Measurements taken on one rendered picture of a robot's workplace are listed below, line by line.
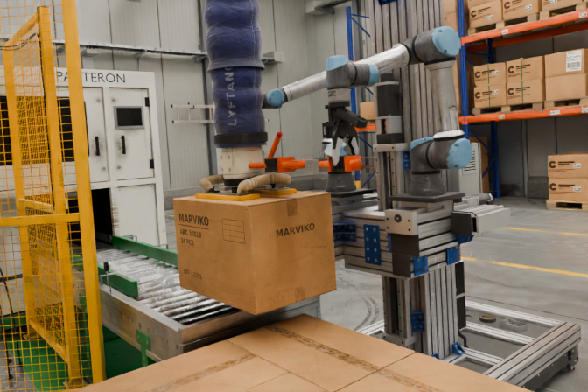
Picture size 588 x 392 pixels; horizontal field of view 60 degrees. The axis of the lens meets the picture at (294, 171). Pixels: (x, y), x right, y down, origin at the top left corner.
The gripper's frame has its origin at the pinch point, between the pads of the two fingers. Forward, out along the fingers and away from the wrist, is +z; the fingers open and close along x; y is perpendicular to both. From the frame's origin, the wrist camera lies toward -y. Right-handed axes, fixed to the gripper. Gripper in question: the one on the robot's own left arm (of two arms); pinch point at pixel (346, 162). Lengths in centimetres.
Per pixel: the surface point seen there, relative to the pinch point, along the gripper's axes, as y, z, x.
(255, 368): 19, 66, 29
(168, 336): 68, 66, 36
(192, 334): 55, 63, 32
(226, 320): 54, 61, 17
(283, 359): 17, 66, 18
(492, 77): 324, -110, -715
